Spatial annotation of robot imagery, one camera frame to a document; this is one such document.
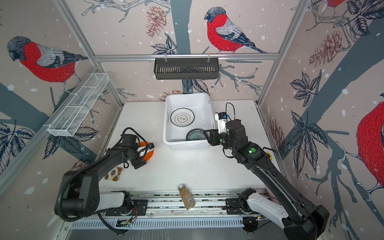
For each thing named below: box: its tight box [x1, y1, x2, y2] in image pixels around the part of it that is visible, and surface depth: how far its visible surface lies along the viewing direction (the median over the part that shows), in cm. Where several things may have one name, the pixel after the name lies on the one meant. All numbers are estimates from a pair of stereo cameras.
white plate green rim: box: [170, 107, 195, 127], surface depth 113 cm
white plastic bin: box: [163, 92, 216, 151], surface depth 109 cm
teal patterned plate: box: [186, 128, 208, 141], surface depth 102 cm
